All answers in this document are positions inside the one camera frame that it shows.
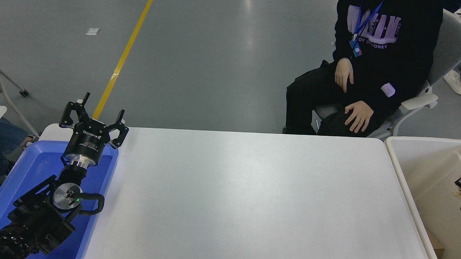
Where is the grey chair with metal legs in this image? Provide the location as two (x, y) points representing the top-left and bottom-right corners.
(0, 58), (42, 137)

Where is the person's right hand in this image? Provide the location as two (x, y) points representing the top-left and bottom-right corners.
(334, 57), (355, 93)

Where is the blue lanyard with badge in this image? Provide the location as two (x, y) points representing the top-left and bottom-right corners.
(348, 0), (387, 59)

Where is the blue plastic tray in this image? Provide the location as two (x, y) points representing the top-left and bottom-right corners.
(0, 138), (120, 259)

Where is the grey white office chair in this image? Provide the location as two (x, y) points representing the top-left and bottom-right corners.
(312, 5), (461, 144)

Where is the large pale plastic bin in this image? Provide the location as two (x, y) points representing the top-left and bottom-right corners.
(381, 136), (461, 259)

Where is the brown cardboard piece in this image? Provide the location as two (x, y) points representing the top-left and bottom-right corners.
(427, 230), (446, 259)

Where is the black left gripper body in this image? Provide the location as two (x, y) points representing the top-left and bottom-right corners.
(63, 117), (112, 166)

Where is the person's left hand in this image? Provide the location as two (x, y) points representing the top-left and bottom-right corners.
(343, 100), (374, 134)

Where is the person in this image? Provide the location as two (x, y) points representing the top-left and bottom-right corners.
(0, 117), (39, 180)
(442, 45), (461, 96)
(282, 0), (445, 140)

